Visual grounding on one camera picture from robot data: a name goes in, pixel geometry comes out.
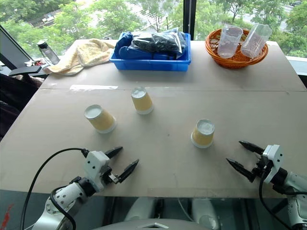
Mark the orange woven basket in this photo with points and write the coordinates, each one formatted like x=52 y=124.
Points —
x=237 y=61

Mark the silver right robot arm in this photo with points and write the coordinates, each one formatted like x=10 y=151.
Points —
x=296 y=184

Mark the blue plastic bin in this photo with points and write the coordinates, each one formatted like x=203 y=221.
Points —
x=151 y=63

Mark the black chair armrest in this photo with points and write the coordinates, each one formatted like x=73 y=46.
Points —
x=25 y=70

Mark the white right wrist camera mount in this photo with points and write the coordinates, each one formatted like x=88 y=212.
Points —
x=275 y=158

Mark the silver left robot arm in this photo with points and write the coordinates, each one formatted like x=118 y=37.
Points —
x=67 y=194

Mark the black item in clear bag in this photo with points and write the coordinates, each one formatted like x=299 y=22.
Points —
x=158 y=42

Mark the small red white clutter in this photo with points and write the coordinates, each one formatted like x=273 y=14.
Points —
x=36 y=62

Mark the clear bottle with black cap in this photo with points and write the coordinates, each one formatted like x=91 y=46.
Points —
x=49 y=51

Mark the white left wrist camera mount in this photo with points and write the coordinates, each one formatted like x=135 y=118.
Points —
x=94 y=165

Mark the blue fabric bundle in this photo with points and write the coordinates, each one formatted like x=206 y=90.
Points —
x=124 y=48

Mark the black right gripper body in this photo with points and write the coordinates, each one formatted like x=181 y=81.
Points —
x=263 y=165

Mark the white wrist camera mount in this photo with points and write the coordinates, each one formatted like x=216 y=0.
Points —
x=94 y=165
x=275 y=158

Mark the clear plastic measuring cup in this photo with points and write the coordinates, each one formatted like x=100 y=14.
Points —
x=229 y=43
x=255 y=39

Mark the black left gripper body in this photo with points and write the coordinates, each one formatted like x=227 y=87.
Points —
x=108 y=174

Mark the white rounded robot leg shape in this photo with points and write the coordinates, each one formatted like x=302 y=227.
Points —
x=141 y=208
x=206 y=213

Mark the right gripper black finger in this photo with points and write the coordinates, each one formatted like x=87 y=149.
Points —
x=242 y=167
x=251 y=146

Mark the silver robot torso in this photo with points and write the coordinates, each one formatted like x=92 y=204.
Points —
x=148 y=225

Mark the dark office chair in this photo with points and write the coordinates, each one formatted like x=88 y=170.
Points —
x=14 y=95

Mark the pale yellow towel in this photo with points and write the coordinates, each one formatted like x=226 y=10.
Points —
x=88 y=54

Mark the yellow white paper cup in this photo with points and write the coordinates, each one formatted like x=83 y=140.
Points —
x=203 y=134
x=142 y=100
x=102 y=119

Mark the black window frame post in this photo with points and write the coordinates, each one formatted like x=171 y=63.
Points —
x=190 y=16

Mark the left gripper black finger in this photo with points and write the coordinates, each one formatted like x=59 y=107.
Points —
x=114 y=151
x=128 y=170

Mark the clear tape strip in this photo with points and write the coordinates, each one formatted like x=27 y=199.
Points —
x=93 y=87

